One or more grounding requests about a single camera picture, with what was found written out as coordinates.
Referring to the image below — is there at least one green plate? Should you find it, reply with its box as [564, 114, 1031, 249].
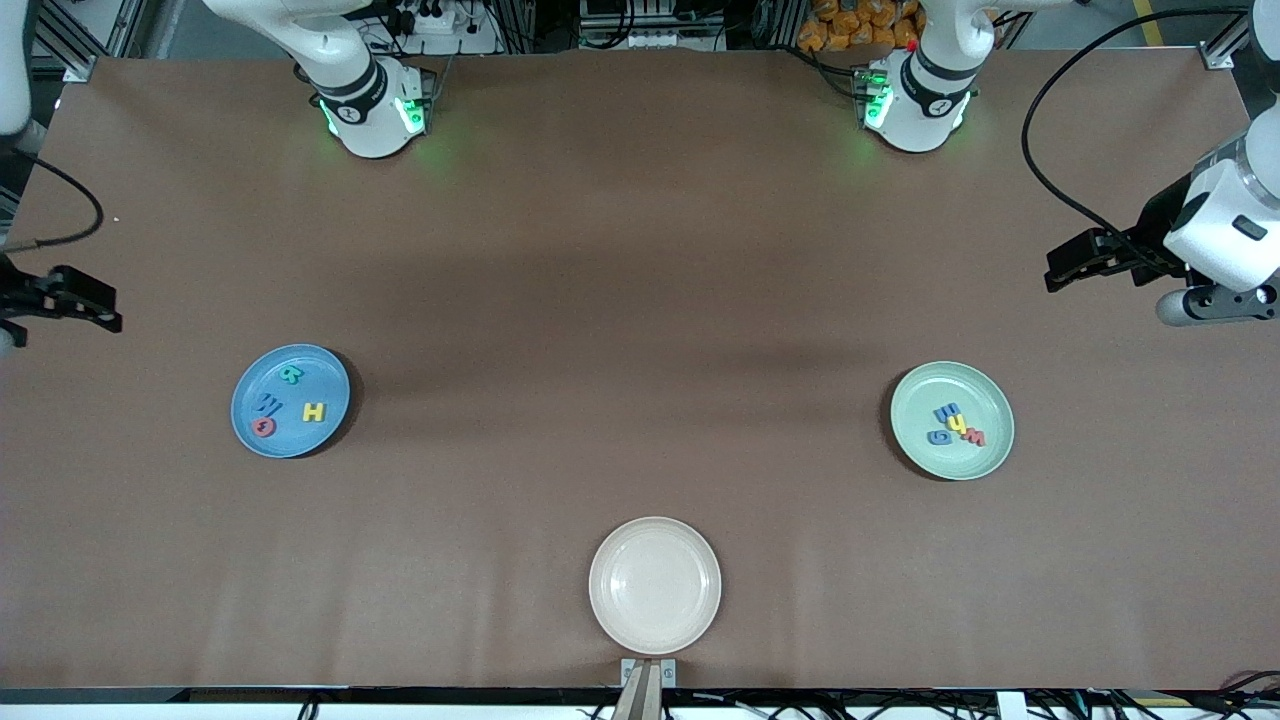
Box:
[889, 360, 1016, 482]

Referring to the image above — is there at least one blue plate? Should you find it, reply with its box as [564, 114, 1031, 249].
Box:
[230, 343, 352, 460]

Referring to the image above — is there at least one beige plate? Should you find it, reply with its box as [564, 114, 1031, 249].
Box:
[588, 516, 723, 657]

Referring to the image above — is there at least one bag of orange objects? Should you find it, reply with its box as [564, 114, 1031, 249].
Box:
[797, 0, 923, 54]

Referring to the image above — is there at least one white power strip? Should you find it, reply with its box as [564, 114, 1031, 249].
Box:
[385, 0, 501, 56]

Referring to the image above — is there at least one background equipment rack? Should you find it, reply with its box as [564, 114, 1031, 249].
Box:
[578, 0, 728, 51]

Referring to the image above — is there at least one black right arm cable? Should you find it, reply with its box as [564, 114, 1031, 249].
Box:
[0, 148, 105, 249]

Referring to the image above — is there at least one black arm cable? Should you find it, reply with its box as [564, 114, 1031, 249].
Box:
[1021, 8, 1251, 251]
[0, 148, 105, 249]

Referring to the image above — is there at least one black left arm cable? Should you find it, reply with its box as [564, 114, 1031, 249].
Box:
[1021, 8, 1251, 251]

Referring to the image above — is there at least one aluminium frame profile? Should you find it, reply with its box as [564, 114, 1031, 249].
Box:
[1200, 0, 1280, 71]
[40, 0, 151, 83]

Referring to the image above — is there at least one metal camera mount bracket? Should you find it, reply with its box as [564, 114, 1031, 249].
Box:
[612, 657, 678, 720]

